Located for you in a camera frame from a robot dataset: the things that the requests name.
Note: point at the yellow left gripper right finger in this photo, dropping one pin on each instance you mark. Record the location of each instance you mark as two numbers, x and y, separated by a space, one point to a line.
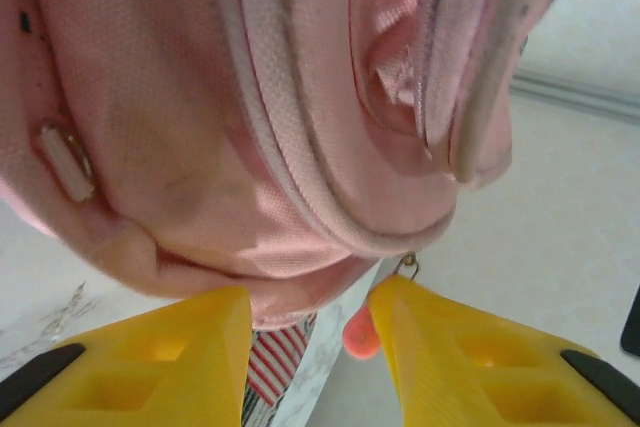
475 372

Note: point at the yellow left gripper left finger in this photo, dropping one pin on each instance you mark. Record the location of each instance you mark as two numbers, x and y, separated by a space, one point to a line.
150 372

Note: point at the red white striped can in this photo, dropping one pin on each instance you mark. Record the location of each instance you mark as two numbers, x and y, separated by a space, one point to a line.
272 367

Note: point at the pink school backpack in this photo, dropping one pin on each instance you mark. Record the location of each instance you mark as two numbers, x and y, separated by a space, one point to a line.
175 97

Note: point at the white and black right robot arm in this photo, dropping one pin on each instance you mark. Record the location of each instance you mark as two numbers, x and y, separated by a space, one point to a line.
632 327

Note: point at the aluminium right side rail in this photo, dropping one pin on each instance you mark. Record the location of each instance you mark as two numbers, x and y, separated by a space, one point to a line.
575 97

